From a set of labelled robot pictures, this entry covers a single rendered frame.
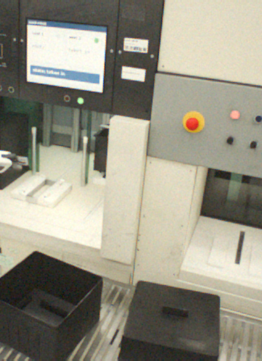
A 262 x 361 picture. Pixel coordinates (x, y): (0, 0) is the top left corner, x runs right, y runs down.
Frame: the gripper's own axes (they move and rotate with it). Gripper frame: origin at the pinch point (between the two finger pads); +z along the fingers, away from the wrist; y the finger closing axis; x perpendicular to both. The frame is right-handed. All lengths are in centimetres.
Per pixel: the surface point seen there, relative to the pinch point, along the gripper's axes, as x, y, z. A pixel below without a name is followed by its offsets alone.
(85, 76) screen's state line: 16.0, 40.1, 5.8
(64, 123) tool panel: 52, -54, 59
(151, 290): -53, 25, 32
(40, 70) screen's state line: 22.8, 28.4, -4.1
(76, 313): -57, 25, 1
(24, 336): -62, 14, -11
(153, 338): -67, 36, 20
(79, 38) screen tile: 26, 46, 1
